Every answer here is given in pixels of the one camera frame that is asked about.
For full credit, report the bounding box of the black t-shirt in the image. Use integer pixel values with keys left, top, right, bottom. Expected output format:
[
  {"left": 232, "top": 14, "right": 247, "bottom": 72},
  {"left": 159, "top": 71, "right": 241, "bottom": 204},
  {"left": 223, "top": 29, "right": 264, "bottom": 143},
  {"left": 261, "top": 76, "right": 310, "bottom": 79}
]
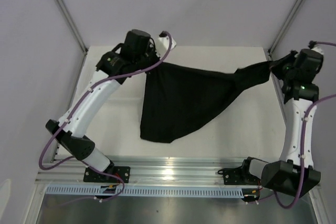
[{"left": 139, "top": 60, "right": 275, "bottom": 145}]

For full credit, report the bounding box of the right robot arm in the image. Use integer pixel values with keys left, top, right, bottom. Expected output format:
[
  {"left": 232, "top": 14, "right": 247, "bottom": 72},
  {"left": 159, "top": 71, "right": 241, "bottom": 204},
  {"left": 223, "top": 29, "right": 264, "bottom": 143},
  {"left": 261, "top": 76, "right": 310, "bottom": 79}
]
[{"left": 239, "top": 47, "right": 324, "bottom": 197}]

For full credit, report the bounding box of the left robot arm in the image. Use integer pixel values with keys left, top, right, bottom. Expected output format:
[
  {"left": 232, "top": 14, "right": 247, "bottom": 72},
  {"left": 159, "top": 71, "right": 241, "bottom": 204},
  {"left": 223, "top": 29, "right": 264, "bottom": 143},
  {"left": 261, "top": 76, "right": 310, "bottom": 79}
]
[{"left": 46, "top": 29, "right": 159, "bottom": 182}]

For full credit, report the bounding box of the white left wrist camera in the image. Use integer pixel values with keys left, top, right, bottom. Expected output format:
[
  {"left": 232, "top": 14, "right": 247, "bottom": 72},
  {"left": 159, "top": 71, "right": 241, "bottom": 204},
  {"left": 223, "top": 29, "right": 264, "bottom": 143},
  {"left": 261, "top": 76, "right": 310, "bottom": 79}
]
[{"left": 154, "top": 31, "right": 176, "bottom": 55}]

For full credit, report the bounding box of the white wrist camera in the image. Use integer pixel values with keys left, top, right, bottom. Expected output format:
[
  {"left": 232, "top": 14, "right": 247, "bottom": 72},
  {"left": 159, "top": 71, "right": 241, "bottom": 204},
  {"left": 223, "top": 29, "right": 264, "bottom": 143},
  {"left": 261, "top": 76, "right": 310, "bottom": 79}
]
[
  {"left": 308, "top": 40, "right": 324, "bottom": 55},
  {"left": 154, "top": 31, "right": 176, "bottom": 55}
]

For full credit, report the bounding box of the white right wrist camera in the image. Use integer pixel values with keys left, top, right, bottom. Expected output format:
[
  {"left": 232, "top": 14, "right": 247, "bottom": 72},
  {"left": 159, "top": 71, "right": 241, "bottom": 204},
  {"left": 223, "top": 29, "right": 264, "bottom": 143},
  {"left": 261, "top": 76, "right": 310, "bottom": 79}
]
[{"left": 308, "top": 40, "right": 324, "bottom": 55}]

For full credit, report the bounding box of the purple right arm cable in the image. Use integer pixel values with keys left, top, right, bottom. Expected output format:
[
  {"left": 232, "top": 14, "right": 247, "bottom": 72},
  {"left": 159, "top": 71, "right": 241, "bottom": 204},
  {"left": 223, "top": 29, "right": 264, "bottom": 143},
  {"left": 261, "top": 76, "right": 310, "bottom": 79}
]
[{"left": 245, "top": 40, "right": 336, "bottom": 209}]

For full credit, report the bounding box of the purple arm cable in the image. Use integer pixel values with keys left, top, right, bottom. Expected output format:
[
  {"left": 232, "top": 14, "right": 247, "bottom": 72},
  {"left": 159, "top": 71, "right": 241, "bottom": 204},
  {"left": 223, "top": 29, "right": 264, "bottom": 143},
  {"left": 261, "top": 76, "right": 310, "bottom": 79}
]
[
  {"left": 245, "top": 40, "right": 336, "bottom": 209},
  {"left": 38, "top": 31, "right": 174, "bottom": 204}
]

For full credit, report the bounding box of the right aluminium frame post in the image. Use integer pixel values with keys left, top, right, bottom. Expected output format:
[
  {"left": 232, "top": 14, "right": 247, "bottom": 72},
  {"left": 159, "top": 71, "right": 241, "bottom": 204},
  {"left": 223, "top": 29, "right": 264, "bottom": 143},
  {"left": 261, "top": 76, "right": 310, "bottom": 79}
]
[{"left": 267, "top": 0, "right": 306, "bottom": 58}]

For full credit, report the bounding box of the aluminium frame post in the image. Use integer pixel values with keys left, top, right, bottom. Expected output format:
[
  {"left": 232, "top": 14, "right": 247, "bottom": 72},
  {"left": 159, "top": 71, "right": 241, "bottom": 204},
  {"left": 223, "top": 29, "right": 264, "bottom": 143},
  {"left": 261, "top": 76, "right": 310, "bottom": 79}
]
[
  {"left": 267, "top": 0, "right": 306, "bottom": 58},
  {"left": 54, "top": 0, "right": 88, "bottom": 54}
]

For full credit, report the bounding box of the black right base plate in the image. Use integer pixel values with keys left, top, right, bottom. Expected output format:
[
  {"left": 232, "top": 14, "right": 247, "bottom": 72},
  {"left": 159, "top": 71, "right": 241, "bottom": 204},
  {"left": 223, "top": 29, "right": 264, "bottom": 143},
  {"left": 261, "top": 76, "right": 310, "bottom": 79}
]
[{"left": 222, "top": 167, "right": 260, "bottom": 186}]

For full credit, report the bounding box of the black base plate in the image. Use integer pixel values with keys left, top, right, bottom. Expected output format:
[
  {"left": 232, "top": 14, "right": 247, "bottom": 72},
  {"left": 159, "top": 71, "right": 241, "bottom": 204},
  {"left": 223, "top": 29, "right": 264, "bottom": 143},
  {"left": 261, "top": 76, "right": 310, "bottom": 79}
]
[
  {"left": 83, "top": 166, "right": 131, "bottom": 184},
  {"left": 222, "top": 167, "right": 260, "bottom": 186}
]

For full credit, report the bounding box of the left aluminium frame post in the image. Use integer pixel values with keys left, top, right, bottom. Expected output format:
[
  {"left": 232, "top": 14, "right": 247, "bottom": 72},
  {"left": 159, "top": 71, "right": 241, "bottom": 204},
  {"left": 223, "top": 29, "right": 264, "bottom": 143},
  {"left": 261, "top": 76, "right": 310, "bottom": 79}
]
[{"left": 54, "top": 0, "right": 88, "bottom": 54}]

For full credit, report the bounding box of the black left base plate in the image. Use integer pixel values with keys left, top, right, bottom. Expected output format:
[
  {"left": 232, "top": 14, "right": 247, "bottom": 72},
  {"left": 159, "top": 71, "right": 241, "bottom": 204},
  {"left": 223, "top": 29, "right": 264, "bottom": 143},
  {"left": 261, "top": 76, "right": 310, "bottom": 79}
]
[{"left": 83, "top": 166, "right": 131, "bottom": 184}]

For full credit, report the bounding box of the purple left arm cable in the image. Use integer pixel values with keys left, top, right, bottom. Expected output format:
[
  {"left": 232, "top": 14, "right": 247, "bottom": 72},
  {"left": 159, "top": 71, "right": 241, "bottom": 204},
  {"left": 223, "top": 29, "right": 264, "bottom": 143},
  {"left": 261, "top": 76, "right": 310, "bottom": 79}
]
[{"left": 38, "top": 31, "right": 174, "bottom": 204}]

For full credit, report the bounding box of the white slotted cable duct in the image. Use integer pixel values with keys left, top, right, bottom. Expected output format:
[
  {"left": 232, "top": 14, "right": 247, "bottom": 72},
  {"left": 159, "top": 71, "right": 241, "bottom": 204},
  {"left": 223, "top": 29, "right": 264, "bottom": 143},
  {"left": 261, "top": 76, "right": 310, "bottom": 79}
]
[{"left": 45, "top": 185, "right": 244, "bottom": 198}]

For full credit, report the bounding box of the aluminium mounting rail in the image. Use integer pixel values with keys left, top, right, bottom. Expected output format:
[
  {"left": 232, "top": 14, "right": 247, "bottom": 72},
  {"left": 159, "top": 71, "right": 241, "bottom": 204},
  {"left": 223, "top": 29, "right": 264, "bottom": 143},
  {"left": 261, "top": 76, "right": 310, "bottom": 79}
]
[{"left": 35, "top": 157, "right": 321, "bottom": 189}]

